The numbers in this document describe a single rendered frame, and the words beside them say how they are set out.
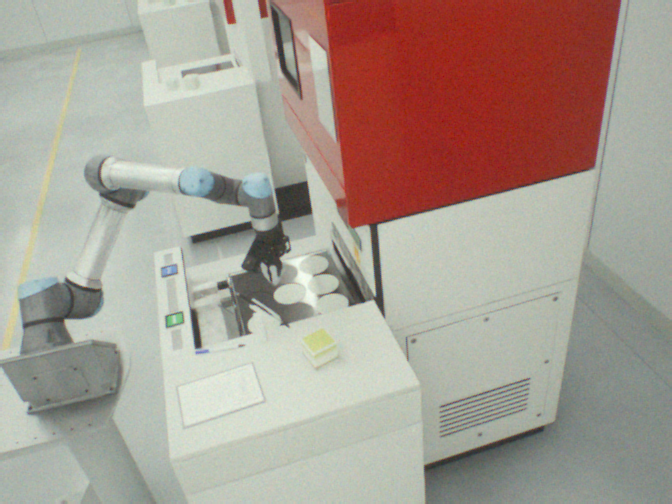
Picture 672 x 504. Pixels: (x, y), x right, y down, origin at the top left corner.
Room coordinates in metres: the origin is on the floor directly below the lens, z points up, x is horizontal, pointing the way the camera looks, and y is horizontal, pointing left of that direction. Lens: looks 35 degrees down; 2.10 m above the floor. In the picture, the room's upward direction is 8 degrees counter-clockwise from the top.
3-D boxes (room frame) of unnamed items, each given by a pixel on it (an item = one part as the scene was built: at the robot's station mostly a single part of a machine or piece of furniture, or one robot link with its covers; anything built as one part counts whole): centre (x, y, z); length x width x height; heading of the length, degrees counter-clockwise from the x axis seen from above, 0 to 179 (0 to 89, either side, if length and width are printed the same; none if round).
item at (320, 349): (1.12, 0.07, 1.00); 0.07 x 0.07 x 0.07; 26
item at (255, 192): (1.45, 0.18, 1.29); 0.09 x 0.08 x 0.11; 61
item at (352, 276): (1.55, -0.06, 0.89); 0.44 x 0.02 x 0.10; 12
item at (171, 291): (1.49, 0.52, 0.89); 0.55 x 0.09 x 0.14; 12
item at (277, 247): (1.46, 0.17, 1.13); 0.09 x 0.08 x 0.12; 144
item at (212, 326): (1.43, 0.40, 0.87); 0.36 x 0.08 x 0.03; 12
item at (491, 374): (1.80, -0.37, 0.41); 0.82 x 0.71 x 0.82; 12
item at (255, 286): (1.50, 0.15, 0.90); 0.34 x 0.34 x 0.01; 12
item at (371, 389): (1.10, 0.17, 0.89); 0.62 x 0.35 x 0.14; 102
